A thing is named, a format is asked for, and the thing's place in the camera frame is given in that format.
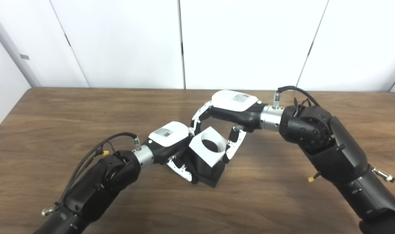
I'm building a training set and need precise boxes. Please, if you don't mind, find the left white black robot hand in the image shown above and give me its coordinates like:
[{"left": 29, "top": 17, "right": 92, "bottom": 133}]
[{"left": 142, "top": 121, "right": 201, "bottom": 185}]

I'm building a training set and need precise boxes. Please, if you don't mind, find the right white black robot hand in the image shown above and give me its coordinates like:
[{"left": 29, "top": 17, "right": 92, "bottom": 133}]
[{"left": 191, "top": 90, "right": 269, "bottom": 164}]

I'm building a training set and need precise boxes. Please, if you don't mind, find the white square piece with hole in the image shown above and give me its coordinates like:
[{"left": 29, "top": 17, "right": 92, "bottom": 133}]
[{"left": 188, "top": 126, "right": 229, "bottom": 168}]

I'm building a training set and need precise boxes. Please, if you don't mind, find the black cylinder peg with base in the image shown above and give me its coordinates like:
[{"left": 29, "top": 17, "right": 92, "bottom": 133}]
[{"left": 181, "top": 143, "right": 226, "bottom": 188}]

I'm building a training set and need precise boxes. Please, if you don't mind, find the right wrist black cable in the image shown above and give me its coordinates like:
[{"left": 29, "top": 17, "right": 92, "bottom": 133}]
[{"left": 273, "top": 86, "right": 395, "bottom": 183}]

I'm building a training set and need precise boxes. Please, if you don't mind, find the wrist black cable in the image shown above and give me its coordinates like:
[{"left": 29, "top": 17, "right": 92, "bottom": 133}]
[
  {"left": 273, "top": 86, "right": 395, "bottom": 183},
  {"left": 41, "top": 132, "right": 142, "bottom": 216}
]

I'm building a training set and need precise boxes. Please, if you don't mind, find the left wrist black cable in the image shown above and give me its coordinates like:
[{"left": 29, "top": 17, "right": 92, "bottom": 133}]
[{"left": 41, "top": 132, "right": 142, "bottom": 216}]

